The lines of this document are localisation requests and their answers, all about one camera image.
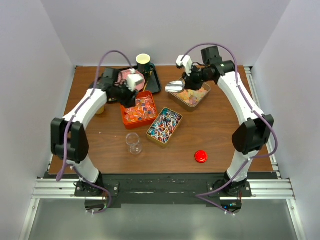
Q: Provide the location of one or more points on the gold tin of gummies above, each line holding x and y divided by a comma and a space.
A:
190, 99

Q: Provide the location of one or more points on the yellow mug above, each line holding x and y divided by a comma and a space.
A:
100, 110

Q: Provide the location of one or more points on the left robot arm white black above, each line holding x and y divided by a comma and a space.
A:
68, 138

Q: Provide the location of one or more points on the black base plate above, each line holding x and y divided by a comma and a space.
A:
169, 189

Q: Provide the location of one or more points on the gold tin of candies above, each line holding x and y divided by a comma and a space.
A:
164, 126

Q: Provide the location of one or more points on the gold knife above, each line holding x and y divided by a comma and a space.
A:
147, 76

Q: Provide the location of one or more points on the black serving tray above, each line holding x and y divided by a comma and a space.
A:
154, 84

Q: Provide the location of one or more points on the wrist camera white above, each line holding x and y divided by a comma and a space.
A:
134, 79
184, 61

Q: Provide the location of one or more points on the pink polka dot plate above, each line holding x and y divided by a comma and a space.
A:
123, 76

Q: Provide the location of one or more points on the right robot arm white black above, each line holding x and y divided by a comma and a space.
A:
255, 127

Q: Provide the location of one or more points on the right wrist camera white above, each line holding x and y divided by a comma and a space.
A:
184, 61

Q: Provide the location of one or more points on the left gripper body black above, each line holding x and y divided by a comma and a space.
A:
123, 96

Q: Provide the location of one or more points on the dark green mug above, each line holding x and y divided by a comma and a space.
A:
144, 65

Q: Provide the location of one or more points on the red jar lid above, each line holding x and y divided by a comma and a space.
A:
201, 156

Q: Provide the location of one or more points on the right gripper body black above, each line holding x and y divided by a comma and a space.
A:
197, 77

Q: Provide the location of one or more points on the orange box of lollipops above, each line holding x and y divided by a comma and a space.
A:
142, 114

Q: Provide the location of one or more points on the aluminium frame rail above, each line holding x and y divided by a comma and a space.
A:
55, 213

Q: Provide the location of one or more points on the clear glass jar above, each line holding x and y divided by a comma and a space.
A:
133, 142

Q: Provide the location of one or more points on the right aluminium side rail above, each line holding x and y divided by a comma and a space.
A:
258, 99

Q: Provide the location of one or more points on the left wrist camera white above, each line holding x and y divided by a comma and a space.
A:
134, 79

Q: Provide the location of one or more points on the silver metal scoop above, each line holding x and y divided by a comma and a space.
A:
177, 86

